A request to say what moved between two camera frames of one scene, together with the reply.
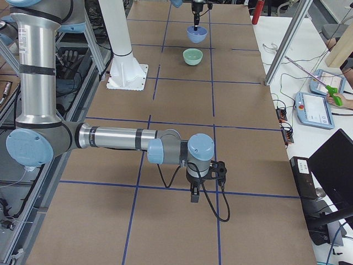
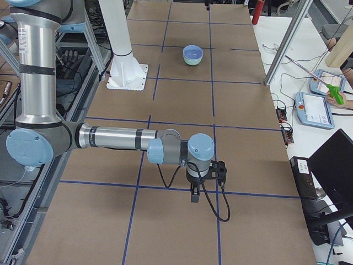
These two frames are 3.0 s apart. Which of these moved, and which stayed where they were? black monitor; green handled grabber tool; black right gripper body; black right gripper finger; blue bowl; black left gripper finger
Moved: blue bowl; black left gripper finger
Stayed: black right gripper finger; black right gripper body; black monitor; green handled grabber tool
